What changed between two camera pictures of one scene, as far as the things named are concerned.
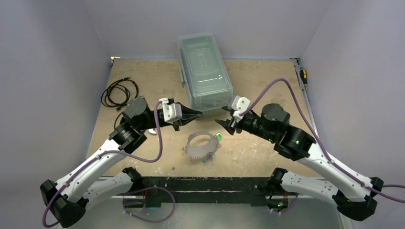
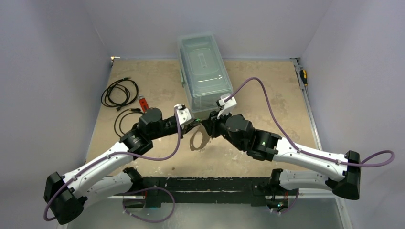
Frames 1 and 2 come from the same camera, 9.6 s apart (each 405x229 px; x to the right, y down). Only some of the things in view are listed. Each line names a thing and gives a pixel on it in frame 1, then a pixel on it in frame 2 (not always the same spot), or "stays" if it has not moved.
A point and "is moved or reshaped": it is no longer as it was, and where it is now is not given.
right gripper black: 234,122 to 214,123
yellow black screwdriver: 303,74 stays
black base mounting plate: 203,190 stays
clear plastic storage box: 205,74 stays
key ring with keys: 205,149 is moved or reshaped
